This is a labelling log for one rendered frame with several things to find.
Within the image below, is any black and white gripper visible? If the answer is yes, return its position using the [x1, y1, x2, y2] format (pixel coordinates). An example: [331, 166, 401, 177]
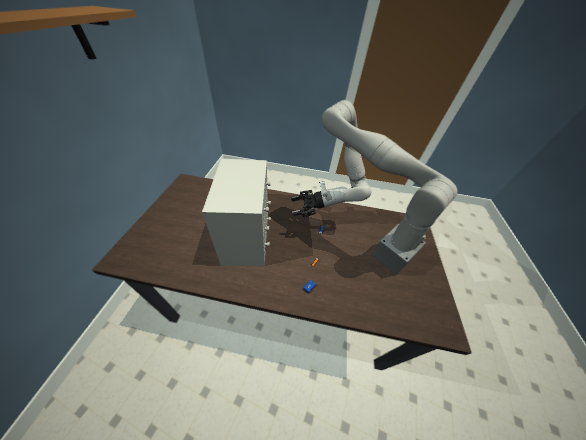
[291, 190, 325, 218]

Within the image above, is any grey small chest of drawers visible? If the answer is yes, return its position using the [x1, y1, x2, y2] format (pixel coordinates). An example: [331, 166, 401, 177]
[202, 159, 267, 266]

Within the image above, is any blue rectangular block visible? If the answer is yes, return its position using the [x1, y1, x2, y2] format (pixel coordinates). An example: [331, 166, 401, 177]
[303, 280, 316, 293]

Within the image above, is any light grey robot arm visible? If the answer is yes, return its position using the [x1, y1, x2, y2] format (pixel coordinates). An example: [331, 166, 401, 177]
[320, 100, 457, 252]

